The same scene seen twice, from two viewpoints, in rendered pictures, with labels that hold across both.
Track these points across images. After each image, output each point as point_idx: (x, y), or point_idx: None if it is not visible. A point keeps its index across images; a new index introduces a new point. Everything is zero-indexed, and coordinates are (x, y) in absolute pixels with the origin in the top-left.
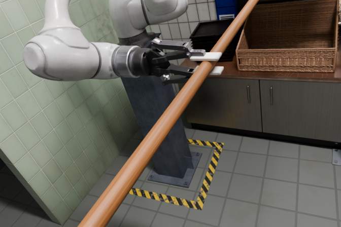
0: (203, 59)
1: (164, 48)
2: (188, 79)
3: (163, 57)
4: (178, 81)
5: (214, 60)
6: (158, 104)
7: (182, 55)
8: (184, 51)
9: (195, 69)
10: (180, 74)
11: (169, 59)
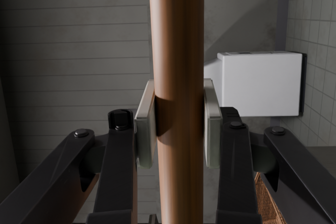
0: (147, 94)
1: (19, 215)
2: (273, 138)
3: (87, 218)
4: (321, 179)
5: (153, 81)
6: None
7: (118, 140)
8: (101, 145)
9: (206, 129)
10: (245, 162)
11: (121, 198)
